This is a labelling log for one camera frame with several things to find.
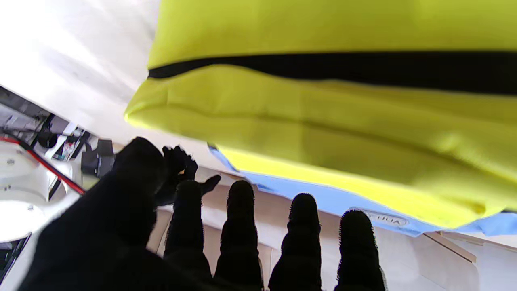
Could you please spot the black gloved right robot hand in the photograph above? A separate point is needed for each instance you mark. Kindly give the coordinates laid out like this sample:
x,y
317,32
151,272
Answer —
x,y
181,173

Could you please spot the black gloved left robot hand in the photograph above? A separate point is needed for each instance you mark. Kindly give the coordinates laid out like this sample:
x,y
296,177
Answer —
x,y
121,234

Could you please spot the blue and yellow school bag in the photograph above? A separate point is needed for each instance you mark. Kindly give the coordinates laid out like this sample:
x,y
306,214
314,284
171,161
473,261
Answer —
x,y
323,121

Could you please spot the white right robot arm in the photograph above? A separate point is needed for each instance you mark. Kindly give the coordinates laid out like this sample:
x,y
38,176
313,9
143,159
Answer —
x,y
24,190

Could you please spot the beige sofa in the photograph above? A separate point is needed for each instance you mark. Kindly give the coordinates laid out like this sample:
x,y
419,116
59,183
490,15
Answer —
x,y
270,218

